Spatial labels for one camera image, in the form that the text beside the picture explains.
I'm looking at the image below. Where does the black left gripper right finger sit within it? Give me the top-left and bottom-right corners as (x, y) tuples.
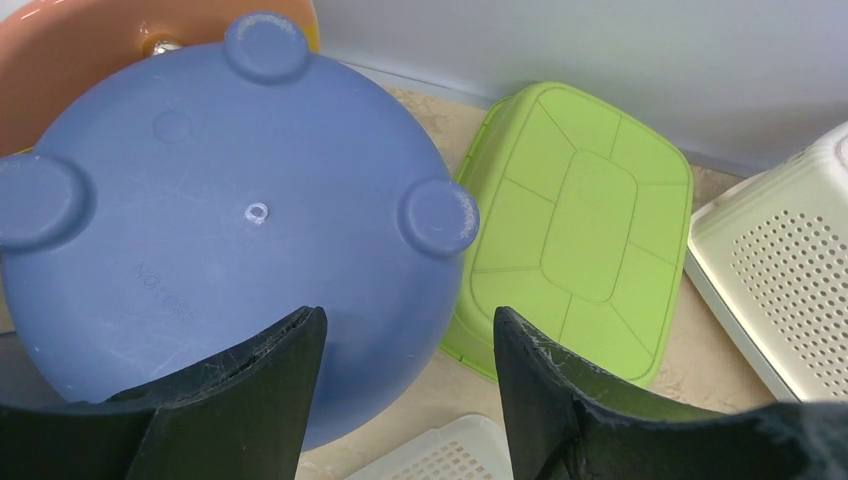
(493, 307), (847, 479)

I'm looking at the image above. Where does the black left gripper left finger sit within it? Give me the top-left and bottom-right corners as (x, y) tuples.
(1, 307), (327, 479)

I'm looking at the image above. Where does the white perforated basket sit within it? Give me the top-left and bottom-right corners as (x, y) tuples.
(348, 414), (513, 480)

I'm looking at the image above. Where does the green and white tray basket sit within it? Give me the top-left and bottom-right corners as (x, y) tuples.
(441, 82), (693, 387)

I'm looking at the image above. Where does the blue plastic bucket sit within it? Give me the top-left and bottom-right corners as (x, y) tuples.
(1, 11), (480, 450)

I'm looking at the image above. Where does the grey plastic bucket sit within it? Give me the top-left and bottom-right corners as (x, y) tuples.
(0, 332), (66, 409)

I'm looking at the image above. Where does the cream perforated basket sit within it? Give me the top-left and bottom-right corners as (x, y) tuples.
(685, 125), (847, 402)

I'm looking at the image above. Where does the round drawer box orange yellow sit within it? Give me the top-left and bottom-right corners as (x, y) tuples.
(1, 0), (320, 155)

